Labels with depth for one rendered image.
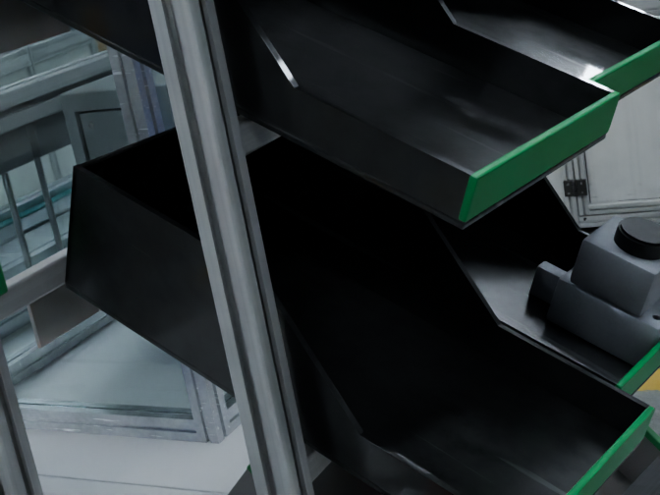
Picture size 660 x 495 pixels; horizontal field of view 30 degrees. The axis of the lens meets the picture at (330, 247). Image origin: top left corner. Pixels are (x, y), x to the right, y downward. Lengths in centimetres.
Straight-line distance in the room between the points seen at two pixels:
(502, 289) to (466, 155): 22
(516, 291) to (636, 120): 372
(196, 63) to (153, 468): 101
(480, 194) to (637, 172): 402
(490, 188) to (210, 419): 103
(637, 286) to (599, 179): 384
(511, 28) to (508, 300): 16
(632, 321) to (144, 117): 79
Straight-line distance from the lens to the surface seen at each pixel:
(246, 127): 54
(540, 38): 71
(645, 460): 84
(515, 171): 50
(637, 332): 70
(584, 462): 62
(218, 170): 51
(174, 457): 149
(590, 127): 56
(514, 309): 73
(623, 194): 453
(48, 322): 71
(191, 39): 50
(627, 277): 69
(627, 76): 66
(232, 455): 146
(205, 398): 148
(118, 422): 158
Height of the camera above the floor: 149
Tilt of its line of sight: 17 degrees down
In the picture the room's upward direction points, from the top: 11 degrees counter-clockwise
